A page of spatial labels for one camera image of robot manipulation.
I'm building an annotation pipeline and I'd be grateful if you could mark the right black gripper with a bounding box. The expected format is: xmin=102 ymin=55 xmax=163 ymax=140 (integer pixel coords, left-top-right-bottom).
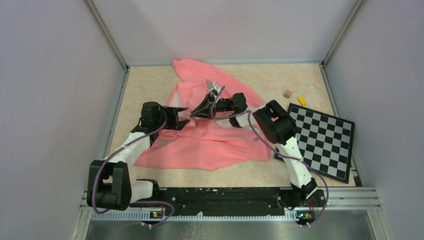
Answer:
xmin=189 ymin=93 xmax=234 ymax=121

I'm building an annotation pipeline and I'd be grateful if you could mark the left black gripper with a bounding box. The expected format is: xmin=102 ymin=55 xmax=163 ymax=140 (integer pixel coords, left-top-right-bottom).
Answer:
xmin=154 ymin=105 xmax=189 ymax=131

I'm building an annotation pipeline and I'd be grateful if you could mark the pink zip-up jacket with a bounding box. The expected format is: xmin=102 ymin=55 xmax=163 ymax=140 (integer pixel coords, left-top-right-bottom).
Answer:
xmin=135 ymin=58 xmax=271 ymax=171

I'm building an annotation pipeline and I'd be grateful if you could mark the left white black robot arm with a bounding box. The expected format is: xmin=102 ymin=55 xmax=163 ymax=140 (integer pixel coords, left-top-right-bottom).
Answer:
xmin=86 ymin=101 xmax=189 ymax=214

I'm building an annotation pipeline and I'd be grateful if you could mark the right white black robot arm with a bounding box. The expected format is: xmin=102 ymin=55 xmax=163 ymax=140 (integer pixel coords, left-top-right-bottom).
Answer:
xmin=190 ymin=90 xmax=318 ymax=210

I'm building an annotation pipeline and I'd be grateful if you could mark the small wooden cube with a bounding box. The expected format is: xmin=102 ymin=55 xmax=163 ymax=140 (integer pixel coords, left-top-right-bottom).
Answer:
xmin=283 ymin=89 xmax=293 ymax=99

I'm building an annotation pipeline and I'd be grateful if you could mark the small yellow block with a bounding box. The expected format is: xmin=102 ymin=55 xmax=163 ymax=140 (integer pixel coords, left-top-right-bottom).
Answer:
xmin=297 ymin=96 xmax=307 ymax=106

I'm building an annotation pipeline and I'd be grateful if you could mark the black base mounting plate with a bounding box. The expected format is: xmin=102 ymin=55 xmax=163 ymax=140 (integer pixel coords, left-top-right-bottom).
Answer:
xmin=129 ymin=187 xmax=326 ymax=217

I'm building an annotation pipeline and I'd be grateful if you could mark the black white checkerboard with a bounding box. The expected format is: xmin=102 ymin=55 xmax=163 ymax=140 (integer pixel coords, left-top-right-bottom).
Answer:
xmin=288 ymin=103 xmax=355 ymax=184

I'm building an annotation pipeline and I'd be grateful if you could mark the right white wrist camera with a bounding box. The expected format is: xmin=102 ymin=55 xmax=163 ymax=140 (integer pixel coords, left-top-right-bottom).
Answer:
xmin=206 ymin=81 xmax=222 ymax=96

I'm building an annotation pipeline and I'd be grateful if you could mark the aluminium front rail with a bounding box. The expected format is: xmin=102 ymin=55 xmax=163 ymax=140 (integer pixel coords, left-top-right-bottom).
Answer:
xmin=80 ymin=187 xmax=381 ymax=225

